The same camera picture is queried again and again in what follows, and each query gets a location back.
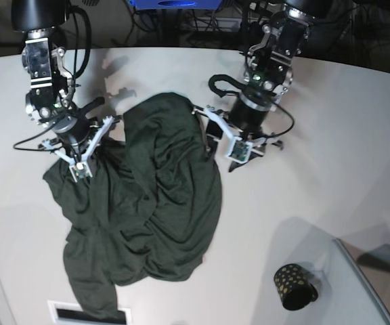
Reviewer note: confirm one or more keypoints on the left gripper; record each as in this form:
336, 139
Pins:
243, 122

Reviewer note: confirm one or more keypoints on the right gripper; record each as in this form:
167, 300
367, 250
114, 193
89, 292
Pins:
78, 140

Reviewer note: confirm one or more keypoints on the dark green t-shirt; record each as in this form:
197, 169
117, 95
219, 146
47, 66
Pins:
151, 210

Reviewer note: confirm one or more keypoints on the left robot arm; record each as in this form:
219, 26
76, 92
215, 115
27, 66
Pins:
271, 40

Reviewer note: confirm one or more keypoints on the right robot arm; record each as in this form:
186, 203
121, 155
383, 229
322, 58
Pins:
49, 102

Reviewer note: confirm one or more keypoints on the blue box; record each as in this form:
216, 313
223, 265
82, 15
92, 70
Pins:
175, 4

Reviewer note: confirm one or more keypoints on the black mug with gold dots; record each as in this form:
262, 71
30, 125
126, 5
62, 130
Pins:
294, 287

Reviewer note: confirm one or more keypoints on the grey tray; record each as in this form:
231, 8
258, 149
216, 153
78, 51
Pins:
374, 263

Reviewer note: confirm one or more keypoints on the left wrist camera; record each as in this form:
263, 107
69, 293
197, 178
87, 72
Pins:
237, 148

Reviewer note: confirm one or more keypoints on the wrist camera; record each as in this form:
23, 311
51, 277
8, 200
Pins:
80, 170
237, 148

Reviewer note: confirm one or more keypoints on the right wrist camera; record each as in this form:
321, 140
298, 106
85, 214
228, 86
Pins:
80, 170

